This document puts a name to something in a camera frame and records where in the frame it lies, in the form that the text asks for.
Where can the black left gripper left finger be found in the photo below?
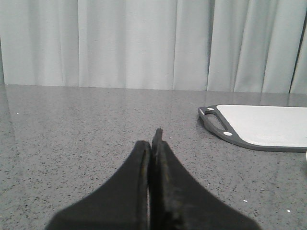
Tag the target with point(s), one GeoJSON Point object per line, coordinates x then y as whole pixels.
{"type": "Point", "coordinates": [119, 204]}

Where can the grey curtain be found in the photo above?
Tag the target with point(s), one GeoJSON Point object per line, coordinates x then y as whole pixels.
{"type": "Point", "coordinates": [206, 45]}

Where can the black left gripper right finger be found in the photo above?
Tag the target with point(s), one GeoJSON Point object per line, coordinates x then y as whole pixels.
{"type": "Point", "coordinates": [179, 202]}

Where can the white cutting board grey rim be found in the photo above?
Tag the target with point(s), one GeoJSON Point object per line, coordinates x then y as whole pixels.
{"type": "Point", "coordinates": [258, 127]}

